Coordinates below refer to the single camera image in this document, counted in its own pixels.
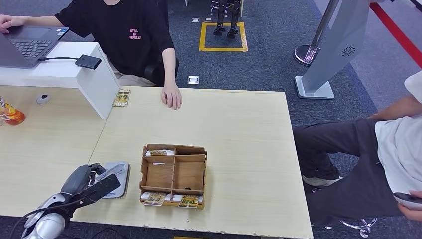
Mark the person's left hand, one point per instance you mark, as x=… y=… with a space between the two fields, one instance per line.
x=413 y=215
x=171 y=96

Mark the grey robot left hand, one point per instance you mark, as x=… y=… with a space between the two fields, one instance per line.
x=77 y=179

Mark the person's right hand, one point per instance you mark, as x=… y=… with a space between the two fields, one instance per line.
x=11 y=22

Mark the white handheld remote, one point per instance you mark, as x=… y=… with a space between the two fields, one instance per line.
x=408 y=201

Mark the yellow patterned key card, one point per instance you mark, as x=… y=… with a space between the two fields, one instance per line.
x=188 y=201
x=154 y=199
x=157 y=152

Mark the wooden compartment box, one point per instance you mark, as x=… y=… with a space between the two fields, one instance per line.
x=189 y=175

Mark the person's right forearm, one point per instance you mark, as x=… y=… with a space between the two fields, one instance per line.
x=43 y=21
x=399 y=108

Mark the person's left forearm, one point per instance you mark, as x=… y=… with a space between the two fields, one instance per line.
x=169 y=66

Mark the grey card reader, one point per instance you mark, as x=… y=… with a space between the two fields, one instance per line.
x=124 y=179

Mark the stack of yellow key cards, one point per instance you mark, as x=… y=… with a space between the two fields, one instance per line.
x=122 y=98

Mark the white paper card sleeve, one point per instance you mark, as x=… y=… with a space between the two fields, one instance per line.
x=170 y=152
x=174 y=198
x=167 y=197

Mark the person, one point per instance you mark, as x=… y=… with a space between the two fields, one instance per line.
x=362 y=165
x=125 y=19

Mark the black office chair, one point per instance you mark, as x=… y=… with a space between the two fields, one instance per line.
x=153 y=74

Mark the grey laptop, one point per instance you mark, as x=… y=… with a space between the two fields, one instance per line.
x=29 y=46

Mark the chrome chair base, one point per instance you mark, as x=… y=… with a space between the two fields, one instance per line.
x=362 y=226

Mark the yellow floor tape square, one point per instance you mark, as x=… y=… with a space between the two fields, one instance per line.
x=202 y=36

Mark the small white paper slip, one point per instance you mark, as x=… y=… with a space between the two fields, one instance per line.
x=159 y=163

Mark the grey round desk grommet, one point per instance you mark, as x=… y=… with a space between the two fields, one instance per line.
x=43 y=98

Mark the white desk riser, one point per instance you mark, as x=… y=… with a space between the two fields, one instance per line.
x=89 y=82

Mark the black adapter box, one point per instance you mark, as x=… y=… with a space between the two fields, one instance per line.
x=88 y=61

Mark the orange drink bottle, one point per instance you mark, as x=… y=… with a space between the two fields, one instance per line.
x=13 y=117

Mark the white shoe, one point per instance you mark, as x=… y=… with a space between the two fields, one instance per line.
x=319 y=180

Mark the black humanoid robot legs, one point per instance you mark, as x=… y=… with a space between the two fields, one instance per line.
x=234 y=16

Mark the grey kiosk stand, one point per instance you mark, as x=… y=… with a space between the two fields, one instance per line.
x=339 y=43

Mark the chrome stanchion post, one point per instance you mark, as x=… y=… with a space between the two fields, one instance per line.
x=321 y=26

